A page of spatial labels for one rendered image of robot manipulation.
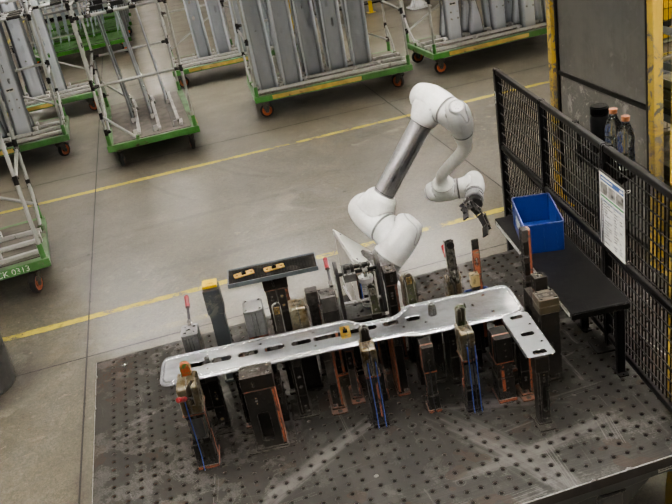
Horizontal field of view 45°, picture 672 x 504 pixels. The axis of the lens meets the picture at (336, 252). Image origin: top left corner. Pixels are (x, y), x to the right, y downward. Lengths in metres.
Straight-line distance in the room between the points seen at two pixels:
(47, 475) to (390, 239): 2.19
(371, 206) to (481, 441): 1.31
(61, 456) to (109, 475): 1.48
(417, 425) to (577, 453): 0.58
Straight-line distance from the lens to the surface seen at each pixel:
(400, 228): 3.70
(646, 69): 4.92
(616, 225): 3.06
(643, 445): 2.97
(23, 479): 4.68
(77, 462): 4.62
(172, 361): 3.19
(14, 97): 10.24
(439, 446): 2.99
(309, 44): 10.05
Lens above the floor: 2.61
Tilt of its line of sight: 26 degrees down
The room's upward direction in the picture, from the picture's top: 10 degrees counter-clockwise
